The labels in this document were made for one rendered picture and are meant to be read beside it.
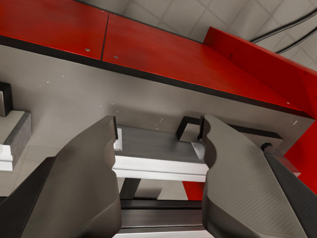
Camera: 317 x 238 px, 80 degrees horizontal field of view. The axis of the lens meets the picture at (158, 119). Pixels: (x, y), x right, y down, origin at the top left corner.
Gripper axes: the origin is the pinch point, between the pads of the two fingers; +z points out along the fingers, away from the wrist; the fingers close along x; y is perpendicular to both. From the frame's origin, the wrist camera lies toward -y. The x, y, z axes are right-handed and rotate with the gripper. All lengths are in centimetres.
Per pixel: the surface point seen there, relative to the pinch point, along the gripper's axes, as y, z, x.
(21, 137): 13.0, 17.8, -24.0
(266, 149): 25.4, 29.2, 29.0
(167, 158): 19.6, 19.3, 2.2
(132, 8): -10, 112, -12
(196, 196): 80, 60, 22
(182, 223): 48, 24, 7
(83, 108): 10.7, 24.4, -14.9
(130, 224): 43.5, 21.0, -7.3
